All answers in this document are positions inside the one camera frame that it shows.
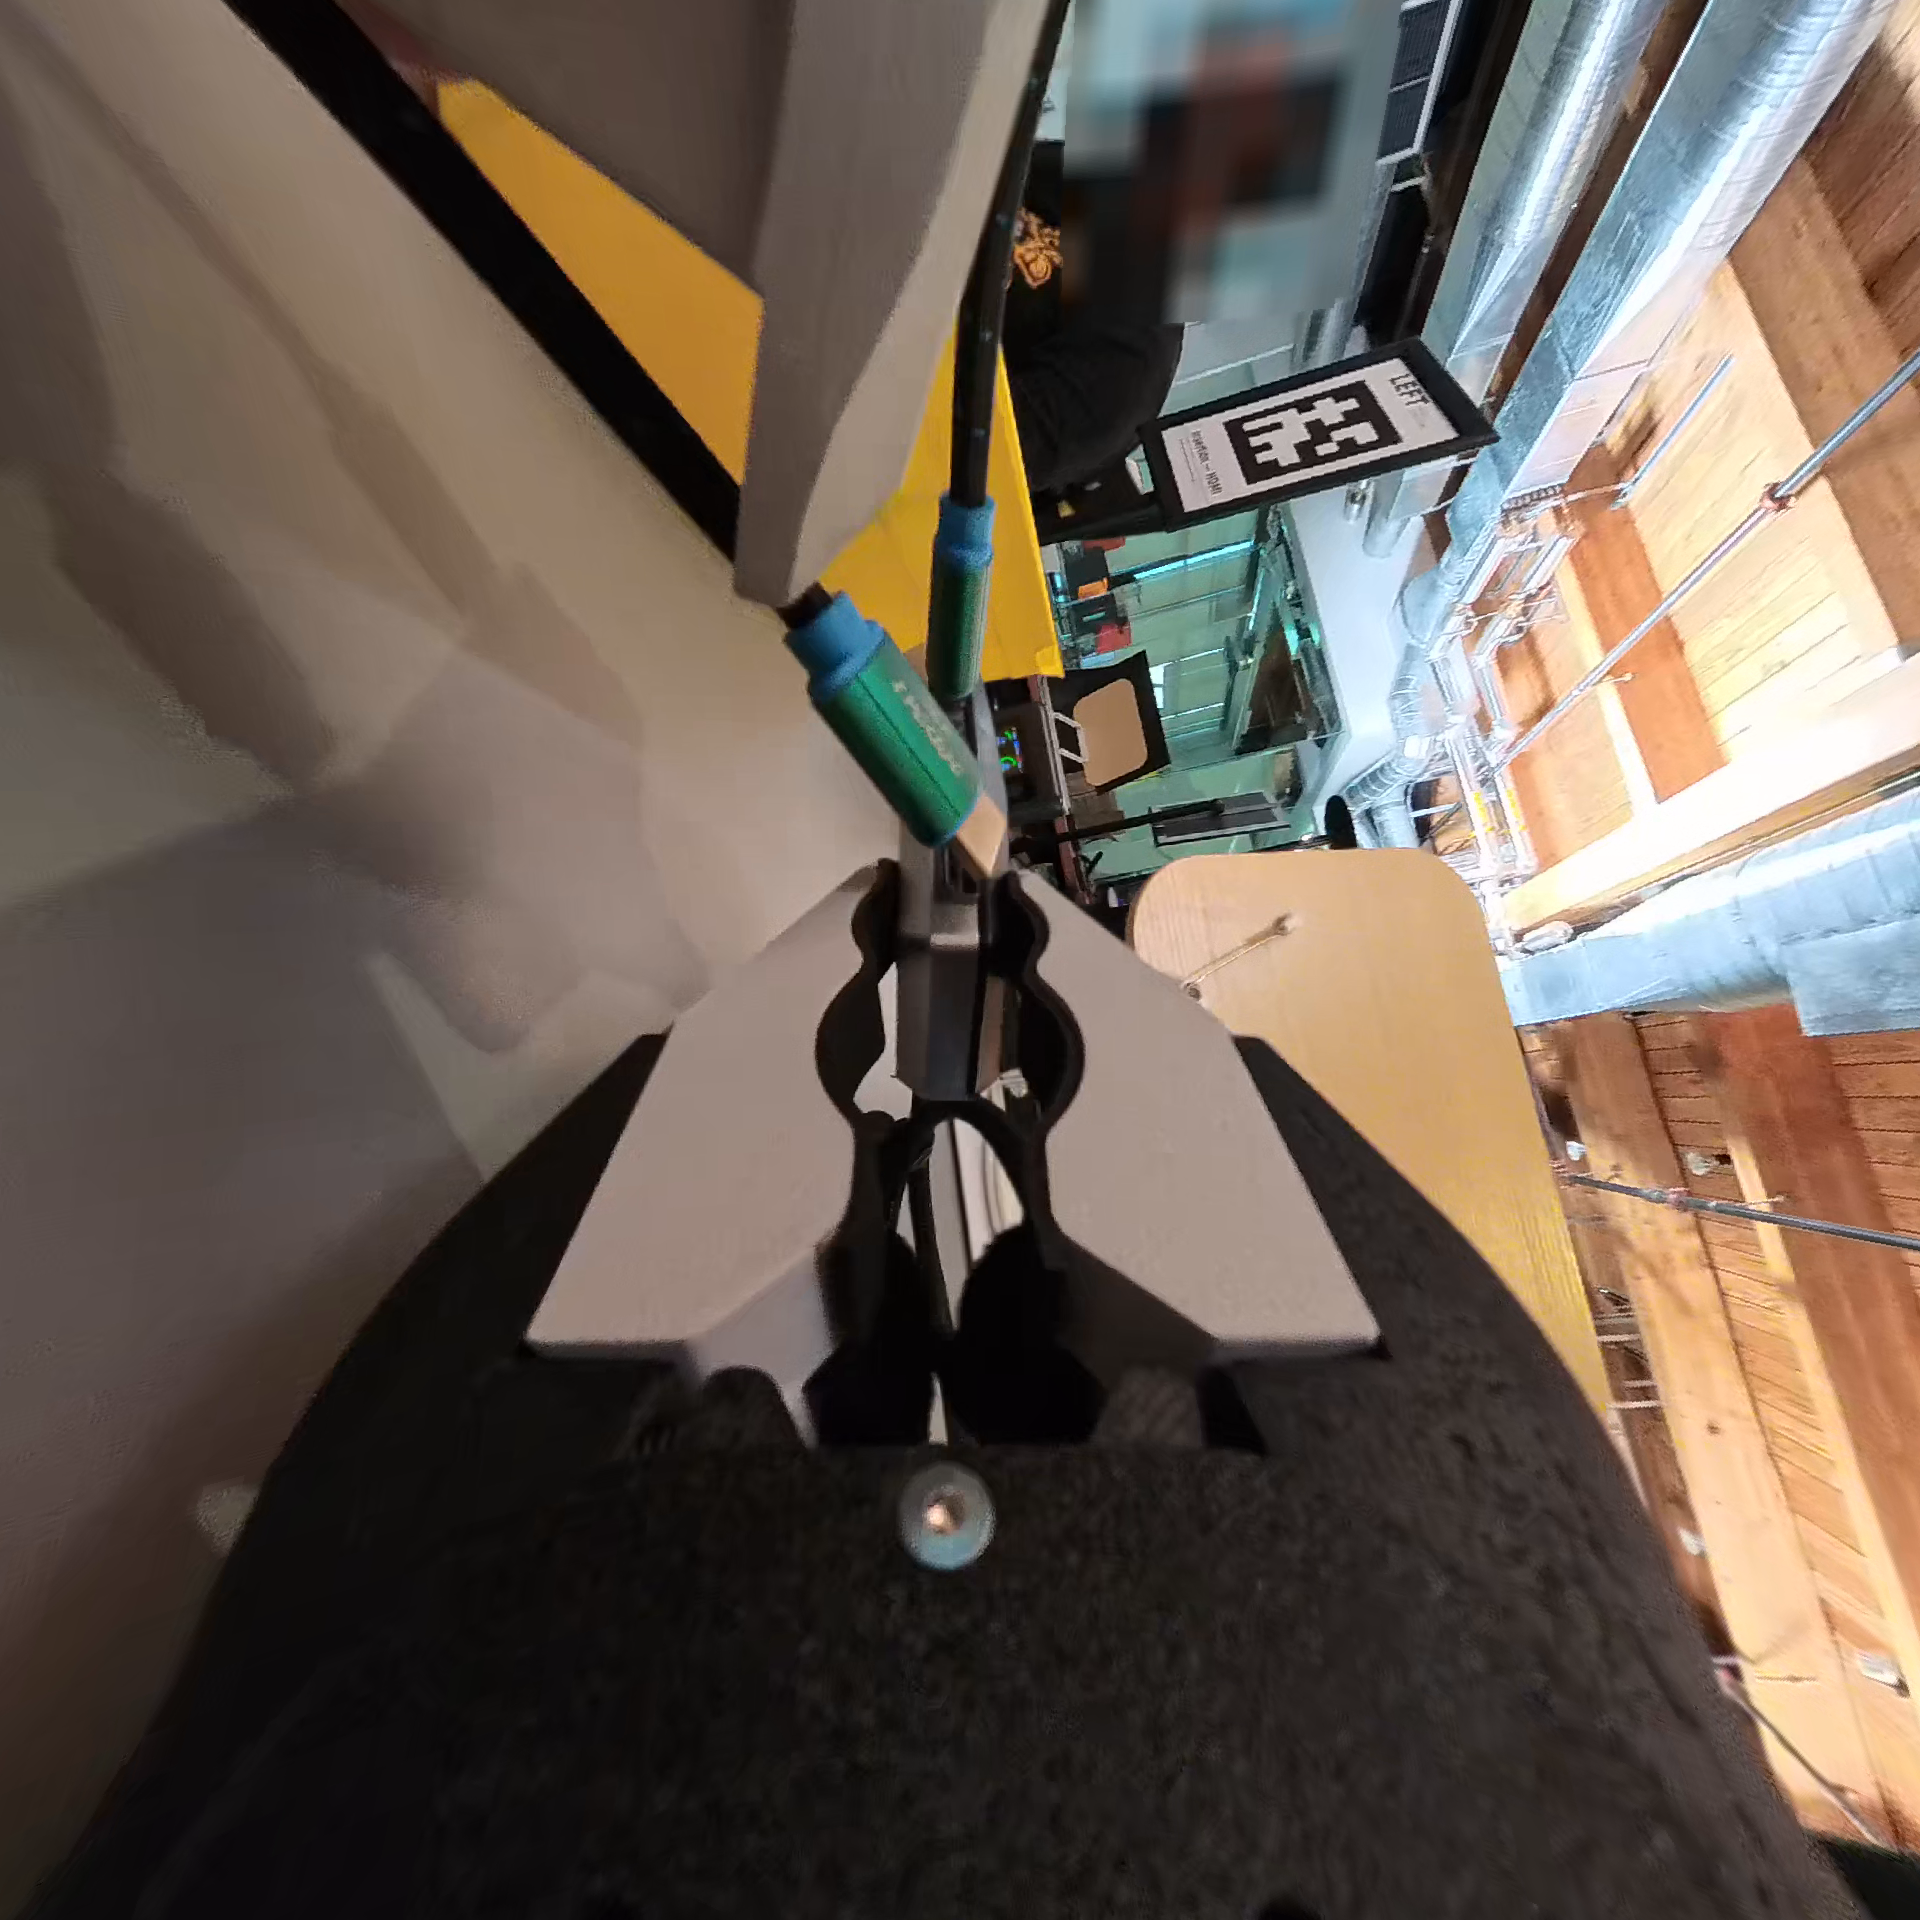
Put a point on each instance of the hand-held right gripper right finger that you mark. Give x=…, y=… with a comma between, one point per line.
x=1184, y=1170

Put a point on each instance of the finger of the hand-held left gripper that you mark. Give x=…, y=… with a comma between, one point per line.
x=869, y=224

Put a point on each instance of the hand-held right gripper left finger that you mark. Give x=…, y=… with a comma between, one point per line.
x=721, y=1154

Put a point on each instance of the grey hdmi adapter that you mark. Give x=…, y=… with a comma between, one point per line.
x=945, y=1004

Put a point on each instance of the yellow panel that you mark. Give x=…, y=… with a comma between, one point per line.
x=645, y=300

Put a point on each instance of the black chair with wooden back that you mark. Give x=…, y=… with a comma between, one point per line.
x=1119, y=727

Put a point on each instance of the dark device with coloured lights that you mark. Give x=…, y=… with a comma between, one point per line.
x=1010, y=752

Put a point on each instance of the large silver air duct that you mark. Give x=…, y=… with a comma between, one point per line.
x=1650, y=180

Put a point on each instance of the insulated silver duct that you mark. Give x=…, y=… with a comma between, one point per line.
x=1800, y=931

